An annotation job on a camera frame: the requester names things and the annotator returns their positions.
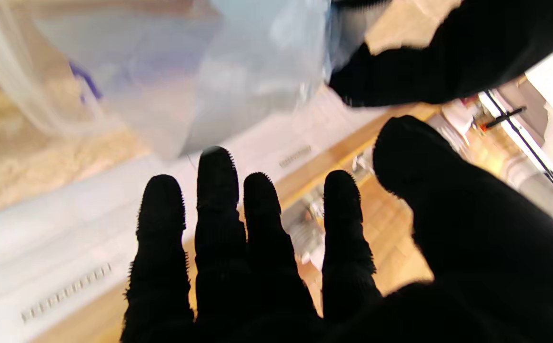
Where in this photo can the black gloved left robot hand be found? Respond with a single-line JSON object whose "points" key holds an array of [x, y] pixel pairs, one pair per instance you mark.
{"points": [[447, 57]]}

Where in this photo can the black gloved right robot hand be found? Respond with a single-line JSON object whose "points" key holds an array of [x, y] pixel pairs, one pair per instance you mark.
{"points": [[257, 295]]}

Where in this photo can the clear bubble film sheet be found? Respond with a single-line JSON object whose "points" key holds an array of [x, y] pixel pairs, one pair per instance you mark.
{"points": [[238, 71]]}

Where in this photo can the printed kitchen backdrop banner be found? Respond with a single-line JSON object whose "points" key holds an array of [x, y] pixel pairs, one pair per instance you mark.
{"points": [[66, 247]]}

